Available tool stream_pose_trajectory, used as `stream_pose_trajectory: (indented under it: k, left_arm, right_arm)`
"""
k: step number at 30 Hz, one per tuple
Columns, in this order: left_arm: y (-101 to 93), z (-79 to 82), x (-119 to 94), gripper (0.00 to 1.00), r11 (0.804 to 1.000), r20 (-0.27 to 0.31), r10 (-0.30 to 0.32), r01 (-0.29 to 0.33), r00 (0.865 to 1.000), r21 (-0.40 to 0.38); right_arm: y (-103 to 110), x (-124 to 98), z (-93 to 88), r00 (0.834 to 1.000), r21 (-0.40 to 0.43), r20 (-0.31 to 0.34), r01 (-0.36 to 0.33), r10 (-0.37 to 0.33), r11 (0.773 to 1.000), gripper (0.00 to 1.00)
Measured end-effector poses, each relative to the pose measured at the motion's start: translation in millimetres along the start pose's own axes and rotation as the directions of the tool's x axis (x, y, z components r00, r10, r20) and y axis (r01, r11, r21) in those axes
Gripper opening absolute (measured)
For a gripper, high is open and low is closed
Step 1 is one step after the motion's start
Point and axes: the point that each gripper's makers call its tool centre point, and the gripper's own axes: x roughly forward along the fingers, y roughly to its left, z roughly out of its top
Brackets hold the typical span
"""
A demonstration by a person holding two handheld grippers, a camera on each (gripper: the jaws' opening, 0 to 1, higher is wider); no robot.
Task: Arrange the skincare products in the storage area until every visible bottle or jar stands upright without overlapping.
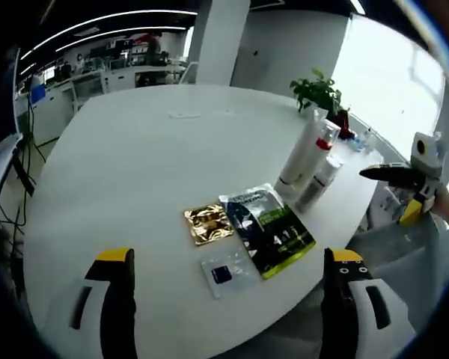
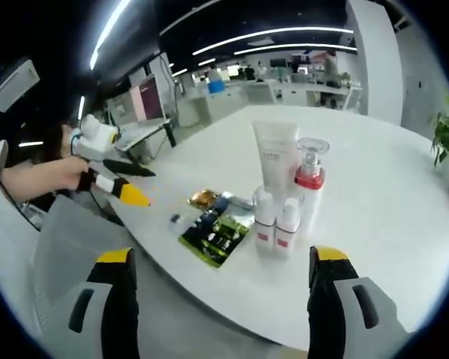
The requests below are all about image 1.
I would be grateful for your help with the red collar skincare pump bottle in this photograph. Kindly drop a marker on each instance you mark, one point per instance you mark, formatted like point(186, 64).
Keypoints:
point(322, 157)

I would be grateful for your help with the clear cap skincare tube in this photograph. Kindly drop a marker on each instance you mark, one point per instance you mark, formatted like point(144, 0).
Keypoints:
point(318, 187)

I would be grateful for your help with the gold skincare sachet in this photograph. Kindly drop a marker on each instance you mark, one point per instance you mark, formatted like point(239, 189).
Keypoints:
point(207, 224)

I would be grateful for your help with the small silver skincare sachet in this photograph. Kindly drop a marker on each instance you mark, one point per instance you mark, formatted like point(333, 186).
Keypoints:
point(232, 273)

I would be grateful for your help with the potted green plant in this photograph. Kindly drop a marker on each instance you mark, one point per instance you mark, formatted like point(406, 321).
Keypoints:
point(318, 91)

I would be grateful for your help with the blue packet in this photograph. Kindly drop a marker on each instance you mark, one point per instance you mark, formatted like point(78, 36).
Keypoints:
point(358, 144)

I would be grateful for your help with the dark red bag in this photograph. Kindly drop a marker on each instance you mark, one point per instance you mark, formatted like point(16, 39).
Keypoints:
point(342, 125)

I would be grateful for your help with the blue storage box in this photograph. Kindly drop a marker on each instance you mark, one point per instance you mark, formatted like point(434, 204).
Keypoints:
point(38, 93)

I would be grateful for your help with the ceiling light strip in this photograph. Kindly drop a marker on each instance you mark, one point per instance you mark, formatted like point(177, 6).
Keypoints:
point(164, 12)
point(153, 28)

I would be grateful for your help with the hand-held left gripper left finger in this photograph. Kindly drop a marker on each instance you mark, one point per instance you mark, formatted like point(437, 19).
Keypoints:
point(119, 299)

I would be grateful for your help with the large window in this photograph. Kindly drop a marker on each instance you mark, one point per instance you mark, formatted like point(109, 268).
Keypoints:
point(381, 75)

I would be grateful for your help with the white skincare tube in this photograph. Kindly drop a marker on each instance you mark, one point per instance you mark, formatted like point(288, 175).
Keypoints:
point(295, 161)

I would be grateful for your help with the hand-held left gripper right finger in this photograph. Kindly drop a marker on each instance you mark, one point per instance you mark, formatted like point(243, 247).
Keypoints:
point(336, 306)

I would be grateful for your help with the small clear bottle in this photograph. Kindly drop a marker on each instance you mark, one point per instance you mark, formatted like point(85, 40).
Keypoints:
point(368, 140)

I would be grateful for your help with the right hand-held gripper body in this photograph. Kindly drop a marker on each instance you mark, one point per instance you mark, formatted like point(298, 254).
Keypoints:
point(426, 164)

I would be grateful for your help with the white mesh office chair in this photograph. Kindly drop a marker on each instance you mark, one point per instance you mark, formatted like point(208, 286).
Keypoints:
point(408, 261)

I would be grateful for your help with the green black skincare sachet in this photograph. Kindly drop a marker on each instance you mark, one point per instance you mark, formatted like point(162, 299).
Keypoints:
point(269, 232)

